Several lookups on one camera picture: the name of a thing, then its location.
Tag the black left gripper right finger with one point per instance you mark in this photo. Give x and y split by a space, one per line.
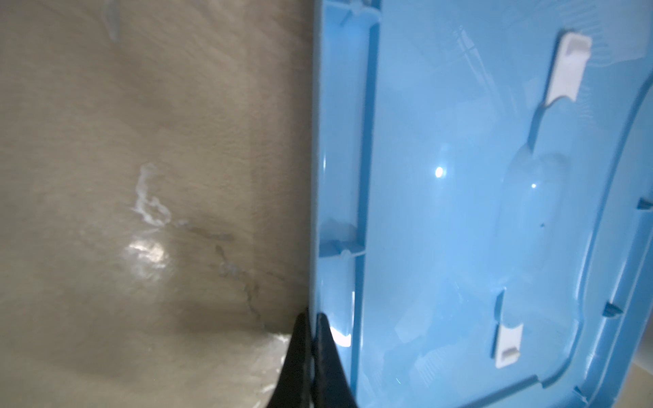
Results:
330 388

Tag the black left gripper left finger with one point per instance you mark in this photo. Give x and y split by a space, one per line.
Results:
293 388

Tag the blue plastic bin lid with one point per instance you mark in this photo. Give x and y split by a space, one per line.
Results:
482 199

